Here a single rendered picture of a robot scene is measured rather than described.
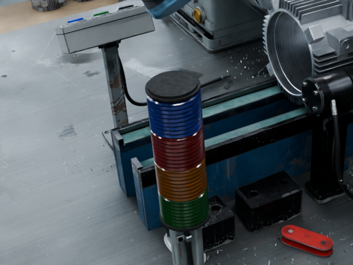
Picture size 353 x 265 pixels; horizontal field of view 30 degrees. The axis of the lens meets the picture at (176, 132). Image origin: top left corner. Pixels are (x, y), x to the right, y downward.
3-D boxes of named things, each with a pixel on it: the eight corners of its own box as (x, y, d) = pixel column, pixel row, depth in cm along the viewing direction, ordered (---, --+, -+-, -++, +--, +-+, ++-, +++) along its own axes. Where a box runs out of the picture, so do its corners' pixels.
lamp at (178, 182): (194, 164, 82) (191, 135, 80) (216, 191, 78) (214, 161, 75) (149, 180, 80) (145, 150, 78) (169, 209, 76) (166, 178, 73)
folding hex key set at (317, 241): (277, 242, 108) (277, 234, 107) (285, 230, 110) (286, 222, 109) (328, 260, 104) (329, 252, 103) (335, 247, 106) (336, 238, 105)
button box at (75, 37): (144, 31, 130) (137, 4, 129) (156, 30, 123) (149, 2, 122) (61, 53, 125) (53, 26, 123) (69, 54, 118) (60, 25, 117)
